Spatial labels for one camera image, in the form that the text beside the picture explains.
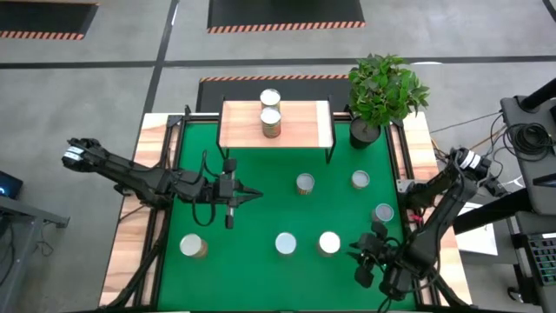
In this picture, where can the black metal shelf table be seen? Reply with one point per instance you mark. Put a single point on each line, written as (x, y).
(243, 126)

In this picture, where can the tan label tin can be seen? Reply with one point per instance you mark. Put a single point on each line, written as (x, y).
(191, 244)

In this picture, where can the red corn can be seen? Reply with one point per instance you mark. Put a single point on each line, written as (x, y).
(270, 124)

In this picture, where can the grey desk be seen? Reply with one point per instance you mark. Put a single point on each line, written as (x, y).
(26, 211)

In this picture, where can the green leafy plant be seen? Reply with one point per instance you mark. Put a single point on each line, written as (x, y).
(382, 91)

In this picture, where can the black monitor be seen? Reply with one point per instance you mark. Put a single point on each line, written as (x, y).
(11, 184)

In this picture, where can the white lid tin can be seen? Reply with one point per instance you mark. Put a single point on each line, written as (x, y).
(329, 242)

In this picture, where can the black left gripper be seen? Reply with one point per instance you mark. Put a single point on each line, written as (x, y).
(227, 191)

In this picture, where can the pears can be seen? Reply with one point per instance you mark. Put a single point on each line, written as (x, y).
(270, 97)

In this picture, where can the small yellow box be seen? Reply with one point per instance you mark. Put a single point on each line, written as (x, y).
(360, 179)

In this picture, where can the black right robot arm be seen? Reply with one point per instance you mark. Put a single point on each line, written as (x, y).
(438, 208)

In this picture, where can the black metal table frame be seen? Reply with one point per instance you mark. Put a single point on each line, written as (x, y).
(159, 261)

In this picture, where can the grey lid tin can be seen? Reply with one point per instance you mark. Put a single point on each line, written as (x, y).
(286, 243)

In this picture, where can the yellow black beans can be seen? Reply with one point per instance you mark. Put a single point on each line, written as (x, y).
(305, 182)

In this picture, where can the teal rimmed tin can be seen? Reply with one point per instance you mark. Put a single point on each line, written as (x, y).
(384, 213)

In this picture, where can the white paper sheet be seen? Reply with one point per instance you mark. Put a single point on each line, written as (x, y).
(478, 241)

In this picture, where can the grey equipment cart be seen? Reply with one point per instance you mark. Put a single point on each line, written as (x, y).
(543, 200)

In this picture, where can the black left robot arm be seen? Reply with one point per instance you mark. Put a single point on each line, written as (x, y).
(130, 174)

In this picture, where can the black floor mat striped edge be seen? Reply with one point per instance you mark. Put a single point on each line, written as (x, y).
(234, 91)
(282, 11)
(43, 17)

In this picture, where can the green table mat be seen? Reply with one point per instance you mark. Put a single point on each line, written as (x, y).
(260, 282)

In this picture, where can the black plant pot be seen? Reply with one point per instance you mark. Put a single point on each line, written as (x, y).
(362, 137)

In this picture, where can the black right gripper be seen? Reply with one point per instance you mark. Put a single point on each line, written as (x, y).
(377, 252)

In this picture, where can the black stand pole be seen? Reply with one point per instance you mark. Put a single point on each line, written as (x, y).
(540, 93)

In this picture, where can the keyboard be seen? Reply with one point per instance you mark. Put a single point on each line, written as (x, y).
(545, 261)

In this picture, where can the black stand beam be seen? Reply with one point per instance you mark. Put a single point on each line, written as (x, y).
(499, 211)

